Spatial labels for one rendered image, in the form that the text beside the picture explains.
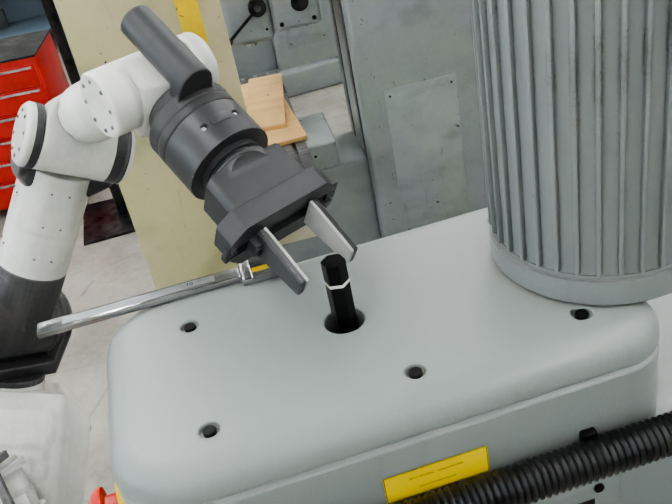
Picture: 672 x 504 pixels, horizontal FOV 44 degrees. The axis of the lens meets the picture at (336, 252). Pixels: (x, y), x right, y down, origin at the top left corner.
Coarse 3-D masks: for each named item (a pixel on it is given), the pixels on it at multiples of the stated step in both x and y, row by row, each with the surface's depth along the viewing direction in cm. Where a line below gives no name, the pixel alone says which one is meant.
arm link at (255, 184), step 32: (192, 128) 73; (224, 128) 73; (256, 128) 75; (192, 160) 73; (224, 160) 74; (256, 160) 74; (288, 160) 75; (192, 192) 76; (224, 192) 72; (256, 192) 72; (288, 192) 73; (320, 192) 75; (224, 224) 71; (256, 224) 70; (288, 224) 75; (224, 256) 72
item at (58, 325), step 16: (256, 256) 84; (224, 272) 83; (240, 272) 83; (256, 272) 82; (272, 272) 81; (176, 288) 82; (192, 288) 82; (208, 288) 82; (112, 304) 82; (128, 304) 81; (144, 304) 81; (48, 320) 81; (64, 320) 81; (80, 320) 80; (96, 320) 80
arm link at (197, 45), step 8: (184, 32) 82; (184, 40) 80; (192, 40) 80; (200, 40) 80; (192, 48) 80; (200, 48) 80; (208, 48) 80; (200, 56) 80; (208, 56) 80; (208, 64) 80; (216, 64) 81; (216, 72) 81; (216, 80) 81
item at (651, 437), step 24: (624, 432) 69; (648, 432) 69; (552, 456) 68; (576, 456) 68; (600, 456) 68; (624, 456) 68; (648, 456) 68; (480, 480) 67; (504, 480) 67; (528, 480) 67; (552, 480) 67; (576, 480) 67
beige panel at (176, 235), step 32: (64, 0) 217; (96, 0) 219; (128, 0) 221; (160, 0) 223; (192, 0) 225; (96, 32) 223; (192, 32) 229; (224, 32) 231; (96, 64) 227; (224, 64) 236; (160, 160) 245; (128, 192) 247; (160, 192) 250; (160, 224) 255; (192, 224) 258; (160, 256) 261; (192, 256) 263; (160, 288) 266
